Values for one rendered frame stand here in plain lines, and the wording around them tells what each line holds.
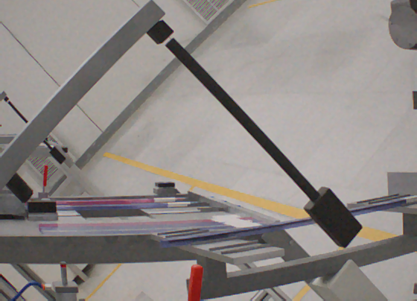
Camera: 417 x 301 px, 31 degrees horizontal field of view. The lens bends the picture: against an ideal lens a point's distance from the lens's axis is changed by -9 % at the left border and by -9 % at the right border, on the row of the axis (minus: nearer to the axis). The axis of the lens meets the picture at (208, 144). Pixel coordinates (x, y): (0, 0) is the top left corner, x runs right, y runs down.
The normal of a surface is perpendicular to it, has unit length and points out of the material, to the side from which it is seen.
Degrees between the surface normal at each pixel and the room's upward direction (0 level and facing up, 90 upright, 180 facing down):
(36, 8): 90
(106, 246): 90
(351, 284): 90
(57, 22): 90
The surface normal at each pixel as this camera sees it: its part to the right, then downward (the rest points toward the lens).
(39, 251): 0.31, 0.05
